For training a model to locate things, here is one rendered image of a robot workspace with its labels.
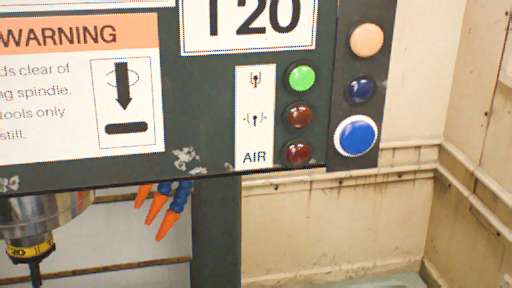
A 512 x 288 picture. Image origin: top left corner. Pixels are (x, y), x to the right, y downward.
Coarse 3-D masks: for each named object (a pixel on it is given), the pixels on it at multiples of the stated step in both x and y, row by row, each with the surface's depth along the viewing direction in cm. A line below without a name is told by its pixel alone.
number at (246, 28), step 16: (240, 0) 43; (256, 0) 44; (272, 0) 44; (288, 0) 44; (304, 0) 44; (240, 16) 44; (256, 16) 44; (272, 16) 44; (288, 16) 45; (304, 16) 45; (240, 32) 44; (256, 32) 45; (272, 32) 45; (288, 32) 45; (304, 32) 45
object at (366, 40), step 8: (368, 24) 46; (360, 32) 46; (368, 32) 46; (376, 32) 46; (352, 40) 46; (360, 40) 46; (368, 40) 46; (376, 40) 46; (352, 48) 46; (360, 48) 46; (368, 48) 46; (376, 48) 47
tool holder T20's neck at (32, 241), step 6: (42, 234) 69; (48, 234) 70; (6, 240) 69; (12, 240) 69; (18, 240) 68; (24, 240) 68; (30, 240) 69; (36, 240) 69; (42, 240) 70; (12, 246) 69; (18, 246) 69; (24, 246) 69; (30, 246) 69; (42, 252) 70
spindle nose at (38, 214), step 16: (80, 192) 65; (0, 208) 60; (16, 208) 61; (32, 208) 61; (48, 208) 62; (64, 208) 64; (80, 208) 66; (0, 224) 61; (16, 224) 61; (32, 224) 62; (48, 224) 63; (64, 224) 65
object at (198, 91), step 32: (320, 0) 45; (160, 32) 43; (320, 32) 46; (160, 64) 44; (192, 64) 45; (224, 64) 45; (256, 64) 46; (288, 64) 46; (320, 64) 47; (192, 96) 46; (224, 96) 46; (288, 96) 48; (320, 96) 48; (192, 128) 47; (224, 128) 48; (320, 128) 50; (64, 160) 46; (96, 160) 46; (128, 160) 47; (160, 160) 48; (192, 160) 48; (224, 160) 49; (320, 160) 51; (0, 192) 46; (32, 192) 47; (64, 192) 48
